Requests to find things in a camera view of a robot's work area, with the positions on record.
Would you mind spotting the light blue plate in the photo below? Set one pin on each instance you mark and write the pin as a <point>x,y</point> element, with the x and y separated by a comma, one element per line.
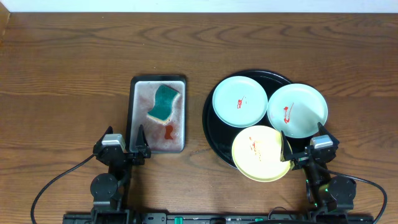
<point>239,101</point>
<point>296,109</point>

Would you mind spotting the black round serving tray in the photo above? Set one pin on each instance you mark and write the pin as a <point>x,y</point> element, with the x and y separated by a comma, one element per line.
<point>220,135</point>

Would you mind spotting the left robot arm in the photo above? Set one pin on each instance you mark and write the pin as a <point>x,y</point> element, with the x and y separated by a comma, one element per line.
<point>110,190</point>

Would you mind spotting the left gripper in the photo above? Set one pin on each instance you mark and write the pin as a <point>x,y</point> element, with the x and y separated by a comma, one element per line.
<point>125,154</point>

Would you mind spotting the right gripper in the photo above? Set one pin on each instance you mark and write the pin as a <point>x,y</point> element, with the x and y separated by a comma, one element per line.
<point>285,150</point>

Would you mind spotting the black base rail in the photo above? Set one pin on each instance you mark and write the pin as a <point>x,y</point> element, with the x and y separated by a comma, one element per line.
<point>162,218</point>

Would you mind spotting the yellow plate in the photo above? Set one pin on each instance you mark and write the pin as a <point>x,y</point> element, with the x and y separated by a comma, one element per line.
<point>256,152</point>

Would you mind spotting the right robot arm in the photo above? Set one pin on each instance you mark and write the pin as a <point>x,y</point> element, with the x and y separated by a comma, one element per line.
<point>331,196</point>

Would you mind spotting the black rectangular soapy tray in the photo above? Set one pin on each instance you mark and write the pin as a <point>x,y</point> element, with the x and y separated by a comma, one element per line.
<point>161,138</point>

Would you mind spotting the green yellow sponge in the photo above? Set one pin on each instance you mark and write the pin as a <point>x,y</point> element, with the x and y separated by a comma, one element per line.
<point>163,104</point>

